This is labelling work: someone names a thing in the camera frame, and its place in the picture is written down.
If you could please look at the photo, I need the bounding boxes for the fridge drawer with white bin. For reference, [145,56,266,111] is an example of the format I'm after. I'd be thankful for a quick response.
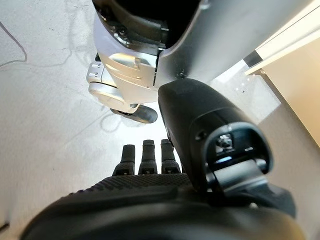
[243,0,320,151]

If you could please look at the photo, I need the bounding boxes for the black robot right foot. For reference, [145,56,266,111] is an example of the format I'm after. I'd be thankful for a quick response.
[109,104,159,124]

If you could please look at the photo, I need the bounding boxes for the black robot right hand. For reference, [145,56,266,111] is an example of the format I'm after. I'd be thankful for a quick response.
[19,77,308,240]

